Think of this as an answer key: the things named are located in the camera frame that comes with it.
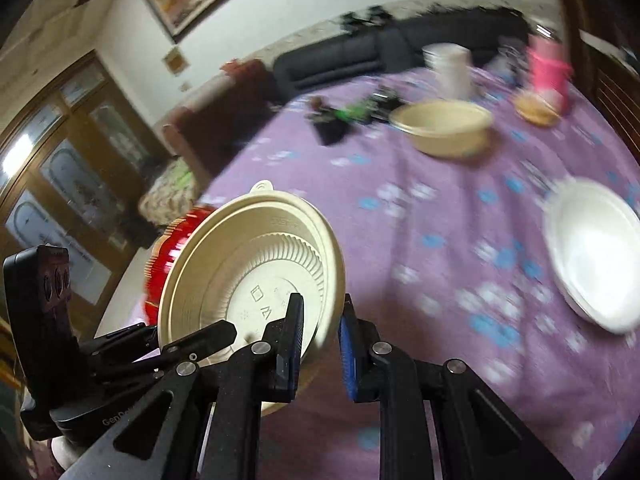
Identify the white plastic jar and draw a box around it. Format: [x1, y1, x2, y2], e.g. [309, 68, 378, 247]
[422, 42, 474, 102]

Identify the small cream plastic bowl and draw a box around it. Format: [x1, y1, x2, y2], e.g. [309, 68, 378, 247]
[157, 180, 347, 367]

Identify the large white foam bowl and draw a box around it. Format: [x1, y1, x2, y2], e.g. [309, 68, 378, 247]
[544, 177, 640, 337]

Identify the floral seat cushion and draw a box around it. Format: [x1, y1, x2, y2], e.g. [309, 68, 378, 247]
[138, 159, 202, 227]

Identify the brown chair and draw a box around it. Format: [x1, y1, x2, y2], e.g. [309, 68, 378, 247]
[161, 59, 282, 187]

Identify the pink thermos with knitted sleeve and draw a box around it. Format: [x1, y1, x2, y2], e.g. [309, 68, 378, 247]
[526, 34, 575, 113]

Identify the black sofa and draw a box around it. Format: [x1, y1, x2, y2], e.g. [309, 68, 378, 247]
[272, 6, 532, 107]

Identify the small black box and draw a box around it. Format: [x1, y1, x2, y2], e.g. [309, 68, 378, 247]
[311, 109, 349, 147]

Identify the yellow food in plastic bag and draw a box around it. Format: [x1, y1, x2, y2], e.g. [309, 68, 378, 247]
[514, 91, 562, 127]

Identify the red plate with gold rim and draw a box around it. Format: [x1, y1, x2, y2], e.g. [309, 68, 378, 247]
[142, 205, 217, 323]

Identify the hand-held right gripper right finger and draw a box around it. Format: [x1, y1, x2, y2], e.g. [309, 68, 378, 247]
[339, 294, 576, 480]

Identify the wooden cabinet with glass doors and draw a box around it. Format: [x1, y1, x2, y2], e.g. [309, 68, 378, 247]
[0, 49, 168, 313]

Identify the brown wooden counter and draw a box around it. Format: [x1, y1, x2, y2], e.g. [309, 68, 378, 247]
[575, 25, 640, 163]

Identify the small white foam bowl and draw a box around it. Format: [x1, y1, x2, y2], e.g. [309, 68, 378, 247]
[547, 179, 640, 318]

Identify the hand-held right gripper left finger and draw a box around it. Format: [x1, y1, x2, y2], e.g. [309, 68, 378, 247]
[60, 292, 306, 480]

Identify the large cream plastic bowl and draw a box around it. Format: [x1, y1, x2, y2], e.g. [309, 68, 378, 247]
[388, 99, 495, 159]

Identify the green packet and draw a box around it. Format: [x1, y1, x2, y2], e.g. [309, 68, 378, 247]
[334, 101, 375, 125]

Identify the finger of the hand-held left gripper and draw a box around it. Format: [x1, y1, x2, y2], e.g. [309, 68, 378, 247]
[95, 319, 239, 385]
[79, 323, 162, 365]

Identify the purple floral tablecloth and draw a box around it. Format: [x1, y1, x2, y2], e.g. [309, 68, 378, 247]
[95, 66, 640, 480]

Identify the yellow wall plaque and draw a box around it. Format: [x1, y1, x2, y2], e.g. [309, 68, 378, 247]
[163, 47, 188, 76]

